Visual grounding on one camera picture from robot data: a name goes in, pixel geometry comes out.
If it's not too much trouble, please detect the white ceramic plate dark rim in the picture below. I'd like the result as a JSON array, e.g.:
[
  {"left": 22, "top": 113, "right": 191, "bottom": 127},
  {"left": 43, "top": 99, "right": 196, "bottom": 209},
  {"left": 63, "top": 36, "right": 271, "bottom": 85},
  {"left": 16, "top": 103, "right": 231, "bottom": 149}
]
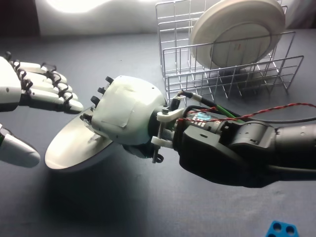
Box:
[
  {"left": 44, "top": 106, "right": 117, "bottom": 173},
  {"left": 189, "top": 0, "right": 286, "bottom": 70}
]

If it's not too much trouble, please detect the grey table cloth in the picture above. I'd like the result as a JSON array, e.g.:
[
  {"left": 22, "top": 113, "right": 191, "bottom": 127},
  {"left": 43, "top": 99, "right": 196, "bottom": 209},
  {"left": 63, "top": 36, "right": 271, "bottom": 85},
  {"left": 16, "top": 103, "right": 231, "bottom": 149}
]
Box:
[{"left": 0, "top": 26, "right": 316, "bottom": 237}]

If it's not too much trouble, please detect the blue pentagon block with holes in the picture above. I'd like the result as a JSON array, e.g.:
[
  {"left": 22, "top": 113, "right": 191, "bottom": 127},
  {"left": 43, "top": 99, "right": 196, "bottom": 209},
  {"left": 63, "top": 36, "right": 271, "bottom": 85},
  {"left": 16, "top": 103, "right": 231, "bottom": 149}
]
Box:
[{"left": 266, "top": 213, "right": 300, "bottom": 237}]

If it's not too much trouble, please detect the thin green cable with connector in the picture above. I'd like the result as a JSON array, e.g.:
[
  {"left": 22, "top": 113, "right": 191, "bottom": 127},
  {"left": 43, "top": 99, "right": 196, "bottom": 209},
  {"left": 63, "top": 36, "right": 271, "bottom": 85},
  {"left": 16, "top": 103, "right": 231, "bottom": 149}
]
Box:
[{"left": 177, "top": 90, "right": 238, "bottom": 118}]

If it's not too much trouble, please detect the silver wire dish rack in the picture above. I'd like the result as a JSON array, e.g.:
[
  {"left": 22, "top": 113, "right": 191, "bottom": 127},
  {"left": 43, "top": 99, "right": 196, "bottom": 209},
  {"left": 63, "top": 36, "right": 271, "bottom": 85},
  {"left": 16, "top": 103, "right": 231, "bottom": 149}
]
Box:
[{"left": 155, "top": 0, "right": 305, "bottom": 106}]

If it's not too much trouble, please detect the white backdrop sheet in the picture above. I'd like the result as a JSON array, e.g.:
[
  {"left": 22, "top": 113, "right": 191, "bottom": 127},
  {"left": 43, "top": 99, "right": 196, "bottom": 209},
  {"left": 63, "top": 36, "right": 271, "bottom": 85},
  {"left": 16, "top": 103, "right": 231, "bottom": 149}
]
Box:
[{"left": 34, "top": 0, "right": 205, "bottom": 35}]

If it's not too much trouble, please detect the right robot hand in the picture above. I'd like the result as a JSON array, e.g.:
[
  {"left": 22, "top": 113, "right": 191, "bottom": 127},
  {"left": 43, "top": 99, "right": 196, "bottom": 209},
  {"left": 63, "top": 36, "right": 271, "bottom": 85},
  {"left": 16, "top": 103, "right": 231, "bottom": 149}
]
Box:
[{"left": 80, "top": 75, "right": 166, "bottom": 158}]

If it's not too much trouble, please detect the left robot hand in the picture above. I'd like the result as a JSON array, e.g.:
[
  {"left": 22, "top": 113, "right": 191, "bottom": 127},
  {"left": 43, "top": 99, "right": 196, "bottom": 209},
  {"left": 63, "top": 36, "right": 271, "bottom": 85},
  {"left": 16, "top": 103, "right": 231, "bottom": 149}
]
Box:
[{"left": 0, "top": 51, "right": 84, "bottom": 168}]

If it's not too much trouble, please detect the red twisted wire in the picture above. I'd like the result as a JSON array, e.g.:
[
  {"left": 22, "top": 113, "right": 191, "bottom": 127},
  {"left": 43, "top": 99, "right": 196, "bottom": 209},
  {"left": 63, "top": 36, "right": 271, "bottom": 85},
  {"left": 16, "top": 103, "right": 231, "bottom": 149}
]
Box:
[{"left": 177, "top": 103, "right": 316, "bottom": 123}]

